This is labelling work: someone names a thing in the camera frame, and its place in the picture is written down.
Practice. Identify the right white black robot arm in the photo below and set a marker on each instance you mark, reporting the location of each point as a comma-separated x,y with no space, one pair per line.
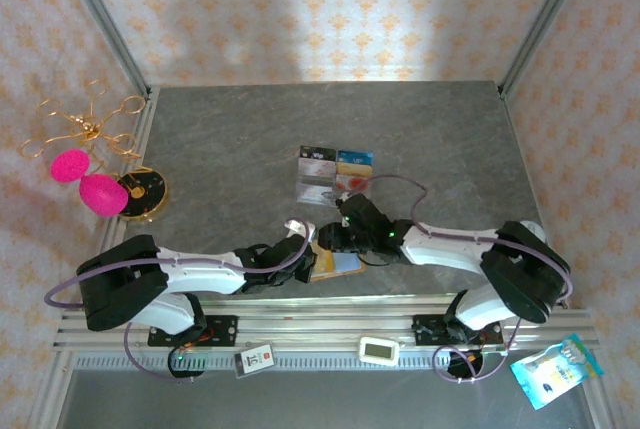
450,251

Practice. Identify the red flower card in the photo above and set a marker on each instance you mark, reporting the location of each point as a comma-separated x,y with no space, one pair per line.
357,183

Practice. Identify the patterned backdrop cloth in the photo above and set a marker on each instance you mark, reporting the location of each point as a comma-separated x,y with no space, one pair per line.
320,9

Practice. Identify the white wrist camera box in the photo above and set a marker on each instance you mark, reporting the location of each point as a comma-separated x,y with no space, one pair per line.
300,229
344,199

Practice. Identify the aluminium frame post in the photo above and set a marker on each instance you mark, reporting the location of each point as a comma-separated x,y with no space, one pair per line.
100,19
545,19

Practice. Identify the blue VIP card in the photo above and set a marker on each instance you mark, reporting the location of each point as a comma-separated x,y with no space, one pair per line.
355,156

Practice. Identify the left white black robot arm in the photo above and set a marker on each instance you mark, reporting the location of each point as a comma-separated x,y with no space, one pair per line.
200,274

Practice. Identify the blue toothbrush package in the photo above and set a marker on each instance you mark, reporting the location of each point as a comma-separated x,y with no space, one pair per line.
555,371

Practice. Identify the white pink card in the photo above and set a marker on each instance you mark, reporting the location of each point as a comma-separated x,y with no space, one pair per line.
315,167

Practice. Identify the pink oval sponge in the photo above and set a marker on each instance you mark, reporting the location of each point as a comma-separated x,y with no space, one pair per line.
102,196

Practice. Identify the white number label card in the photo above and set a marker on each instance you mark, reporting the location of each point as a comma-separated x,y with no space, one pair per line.
254,361

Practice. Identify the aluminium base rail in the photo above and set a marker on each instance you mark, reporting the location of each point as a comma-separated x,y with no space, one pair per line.
320,321

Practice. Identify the grey metal shelf panel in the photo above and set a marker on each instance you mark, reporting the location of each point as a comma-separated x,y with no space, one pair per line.
300,399

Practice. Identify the clear acrylic card stand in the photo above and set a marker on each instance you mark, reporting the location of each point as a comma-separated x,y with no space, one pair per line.
312,180

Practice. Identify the aluminium table side rail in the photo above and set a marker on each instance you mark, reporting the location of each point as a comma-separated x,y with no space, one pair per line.
145,119
510,114

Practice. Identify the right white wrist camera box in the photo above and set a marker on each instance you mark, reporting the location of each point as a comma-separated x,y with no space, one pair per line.
344,199

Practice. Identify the black gold round plate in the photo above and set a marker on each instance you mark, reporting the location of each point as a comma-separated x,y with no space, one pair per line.
147,194

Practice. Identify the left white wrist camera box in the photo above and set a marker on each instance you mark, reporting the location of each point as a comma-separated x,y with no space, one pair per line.
300,229

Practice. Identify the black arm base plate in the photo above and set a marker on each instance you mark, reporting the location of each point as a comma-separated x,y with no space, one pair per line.
425,329
225,329

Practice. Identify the pink round sponge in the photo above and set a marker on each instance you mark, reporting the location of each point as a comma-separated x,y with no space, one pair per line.
70,166

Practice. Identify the tan gold card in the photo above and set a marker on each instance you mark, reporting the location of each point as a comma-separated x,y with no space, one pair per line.
324,264

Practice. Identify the white digital timer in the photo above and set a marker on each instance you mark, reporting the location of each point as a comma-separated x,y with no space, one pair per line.
378,349

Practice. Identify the black VIP card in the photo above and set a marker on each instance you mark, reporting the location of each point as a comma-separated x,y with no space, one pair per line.
317,154

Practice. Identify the grey white card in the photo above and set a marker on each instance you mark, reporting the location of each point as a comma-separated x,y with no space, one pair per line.
315,195

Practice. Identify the orange leather card holder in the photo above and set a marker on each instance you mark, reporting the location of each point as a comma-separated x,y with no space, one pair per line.
345,271

